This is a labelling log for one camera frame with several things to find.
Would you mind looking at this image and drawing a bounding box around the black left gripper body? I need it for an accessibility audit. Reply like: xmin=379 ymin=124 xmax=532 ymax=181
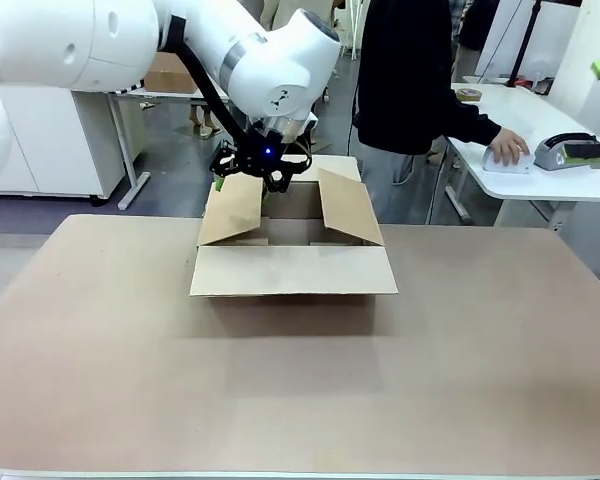
xmin=232 ymin=127 xmax=295 ymax=177

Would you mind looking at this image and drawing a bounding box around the brown cardboard shipping box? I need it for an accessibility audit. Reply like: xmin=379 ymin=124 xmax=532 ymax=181
xmin=188 ymin=154 xmax=399 ymax=299

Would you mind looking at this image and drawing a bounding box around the white gift set box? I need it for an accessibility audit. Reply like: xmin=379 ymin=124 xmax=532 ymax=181
xmin=481 ymin=144 xmax=536 ymax=176

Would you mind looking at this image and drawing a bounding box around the person's left forearm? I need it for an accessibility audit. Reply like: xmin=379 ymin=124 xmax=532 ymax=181
xmin=447 ymin=95 xmax=504 ymax=147

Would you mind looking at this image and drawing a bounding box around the small background cardboard box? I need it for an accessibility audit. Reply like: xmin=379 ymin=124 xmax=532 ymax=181
xmin=143 ymin=51 xmax=201 ymax=95

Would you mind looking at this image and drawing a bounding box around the person's left hand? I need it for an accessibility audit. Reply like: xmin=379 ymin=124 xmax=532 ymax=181
xmin=486 ymin=127 xmax=532 ymax=166

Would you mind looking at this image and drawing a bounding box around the grey tape dispenser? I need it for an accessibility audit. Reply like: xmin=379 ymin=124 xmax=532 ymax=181
xmin=533 ymin=133 xmax=600 ymax=172

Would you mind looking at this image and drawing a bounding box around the white background desk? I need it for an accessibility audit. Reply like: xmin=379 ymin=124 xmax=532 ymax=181
xmin=104 ymin=82 xmax=216 ymax=211

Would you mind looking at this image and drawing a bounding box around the white side table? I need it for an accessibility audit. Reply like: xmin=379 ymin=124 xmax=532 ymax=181
xmin=442 ymin=82 xmax=600 ymax=232

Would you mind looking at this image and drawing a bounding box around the black tripod pole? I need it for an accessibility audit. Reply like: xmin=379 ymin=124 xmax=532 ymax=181
xmin=508 ymin=0 xmax=542 ymax=87

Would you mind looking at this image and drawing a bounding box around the person in dark sweatshirt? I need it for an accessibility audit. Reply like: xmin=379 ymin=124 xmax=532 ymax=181
xmin=352 ymin=0 xmax=504 ymax=225

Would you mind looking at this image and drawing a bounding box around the white storage cabinet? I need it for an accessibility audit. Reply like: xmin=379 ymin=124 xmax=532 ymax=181
xmin=0 ymin=85 xmax=117 ymax=200

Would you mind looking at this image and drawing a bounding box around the person in plaid shirt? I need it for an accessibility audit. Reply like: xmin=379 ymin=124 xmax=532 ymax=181
xmin=449 ymin=0 xmax=501 ymax=52

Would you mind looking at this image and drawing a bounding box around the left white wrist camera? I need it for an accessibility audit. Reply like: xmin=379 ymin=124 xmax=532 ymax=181
xmin=294 ymin=112 xmax=320 ymax=137

